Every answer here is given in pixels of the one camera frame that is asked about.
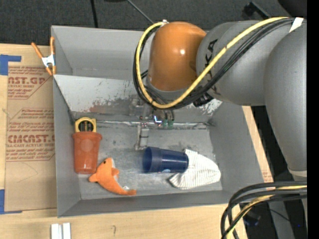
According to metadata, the grey metal bin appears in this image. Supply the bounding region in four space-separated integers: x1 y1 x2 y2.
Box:
50 25 265 218

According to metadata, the white striped cloth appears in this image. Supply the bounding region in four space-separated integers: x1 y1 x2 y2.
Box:
168 148 222 190

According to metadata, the orange plastic cup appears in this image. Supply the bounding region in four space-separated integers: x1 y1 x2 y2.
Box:
72 131 103 175

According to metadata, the dark blue plastic cup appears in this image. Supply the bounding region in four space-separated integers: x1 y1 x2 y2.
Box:
142 146 189 174

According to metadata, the brown cardboard board red print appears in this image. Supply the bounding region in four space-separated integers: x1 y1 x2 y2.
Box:
0 43 275 215

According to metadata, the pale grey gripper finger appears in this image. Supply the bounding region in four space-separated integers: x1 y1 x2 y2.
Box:
140 128 150 149
135 124 142 151

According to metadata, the yellow and black tape measure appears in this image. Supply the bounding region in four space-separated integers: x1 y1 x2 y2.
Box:
74 117 97 134

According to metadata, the orange toy fish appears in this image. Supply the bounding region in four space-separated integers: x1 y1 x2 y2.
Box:
88 157 138 197

